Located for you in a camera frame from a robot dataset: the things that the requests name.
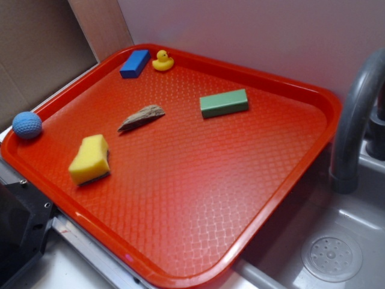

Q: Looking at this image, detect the brown wood chip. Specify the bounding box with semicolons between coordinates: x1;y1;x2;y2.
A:
117;105;165;132

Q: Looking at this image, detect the red plastic tray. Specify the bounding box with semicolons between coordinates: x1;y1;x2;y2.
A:
1;44;341;288

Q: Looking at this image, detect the green rectangular block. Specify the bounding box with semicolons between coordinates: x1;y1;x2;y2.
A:
200;89;249;119

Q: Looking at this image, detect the yellow rubber duck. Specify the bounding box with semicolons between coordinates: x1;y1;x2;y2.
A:
152;50;174;72

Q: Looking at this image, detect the blue rectangular block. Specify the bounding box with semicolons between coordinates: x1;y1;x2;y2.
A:
120;49;150;79

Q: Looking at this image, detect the yellow sponge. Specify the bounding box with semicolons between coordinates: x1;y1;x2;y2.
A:
69;134;110;185

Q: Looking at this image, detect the grey toy sink basin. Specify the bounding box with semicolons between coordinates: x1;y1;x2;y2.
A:
233;149;384;288

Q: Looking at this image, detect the blue dimpled ball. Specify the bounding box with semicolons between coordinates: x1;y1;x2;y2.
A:
12;111;43;140

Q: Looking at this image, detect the grey toy faucet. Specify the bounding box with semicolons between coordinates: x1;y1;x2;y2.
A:
329;48;384;194

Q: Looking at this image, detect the brown cardboard panel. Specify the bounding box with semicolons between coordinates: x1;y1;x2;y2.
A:
1;1;133;130

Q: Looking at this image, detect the sink drain strainer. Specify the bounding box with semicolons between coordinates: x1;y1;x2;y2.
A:
301;230;363;283

